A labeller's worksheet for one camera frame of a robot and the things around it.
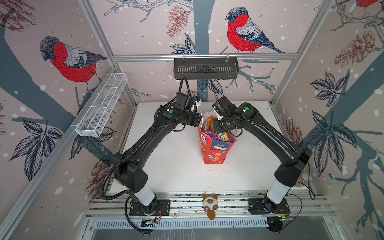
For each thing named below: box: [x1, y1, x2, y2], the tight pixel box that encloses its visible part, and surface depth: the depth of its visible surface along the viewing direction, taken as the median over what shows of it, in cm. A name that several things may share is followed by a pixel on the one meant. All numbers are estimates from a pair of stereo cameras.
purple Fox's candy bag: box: [205, 129, 220, 140], surface depth 76 cm
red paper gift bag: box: [198, 111, 237, 165], surface depth 76 cm
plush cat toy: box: [202, 193, 219, 221], surface depth 74 cm
